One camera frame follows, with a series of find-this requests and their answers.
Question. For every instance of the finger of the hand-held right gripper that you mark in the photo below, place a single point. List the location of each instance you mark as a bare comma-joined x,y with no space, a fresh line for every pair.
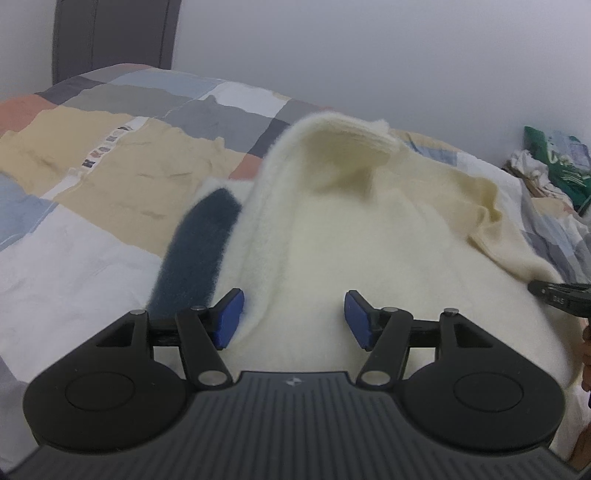
561,295

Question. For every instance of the crumpled patterned cloth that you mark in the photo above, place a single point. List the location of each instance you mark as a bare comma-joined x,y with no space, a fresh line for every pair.
531,173

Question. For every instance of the green printed bag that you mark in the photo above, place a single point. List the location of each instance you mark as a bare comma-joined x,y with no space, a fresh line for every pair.
561,161

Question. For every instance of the grey padded headboard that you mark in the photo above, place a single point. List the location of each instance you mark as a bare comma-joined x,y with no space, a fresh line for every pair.
115,37

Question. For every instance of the cream sweater with blue stripes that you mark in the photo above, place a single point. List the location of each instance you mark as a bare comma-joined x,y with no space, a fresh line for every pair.
332,258

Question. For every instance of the person's right hand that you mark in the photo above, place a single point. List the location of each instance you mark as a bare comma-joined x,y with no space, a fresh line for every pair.
587,355

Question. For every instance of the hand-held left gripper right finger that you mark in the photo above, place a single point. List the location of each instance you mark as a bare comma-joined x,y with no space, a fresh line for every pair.
358,318

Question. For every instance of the patchwork bed cover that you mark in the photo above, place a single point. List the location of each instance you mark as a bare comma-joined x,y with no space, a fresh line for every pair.
92,194

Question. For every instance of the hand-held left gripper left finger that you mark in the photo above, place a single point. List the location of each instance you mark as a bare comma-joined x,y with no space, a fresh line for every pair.
229,318

